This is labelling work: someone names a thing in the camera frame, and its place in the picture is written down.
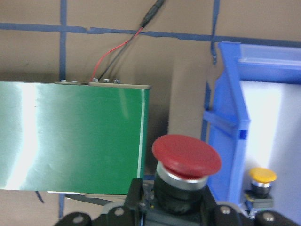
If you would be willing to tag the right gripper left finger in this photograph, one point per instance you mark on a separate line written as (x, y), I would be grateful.
(133, 212)

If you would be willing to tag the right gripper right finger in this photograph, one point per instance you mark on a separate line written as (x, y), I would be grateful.
(208, 205)

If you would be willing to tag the yellow push button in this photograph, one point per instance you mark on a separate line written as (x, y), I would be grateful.
(258, 196)

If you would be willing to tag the red push button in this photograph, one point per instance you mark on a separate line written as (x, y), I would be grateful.
(184, 165)

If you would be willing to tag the right blue storage bin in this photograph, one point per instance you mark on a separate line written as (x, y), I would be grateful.
(228, 120)

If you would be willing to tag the right white foam pad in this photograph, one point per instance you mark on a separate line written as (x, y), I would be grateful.
(274, 136)

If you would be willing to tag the green conveyor belt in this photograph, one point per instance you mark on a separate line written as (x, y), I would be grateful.
(72, 138)

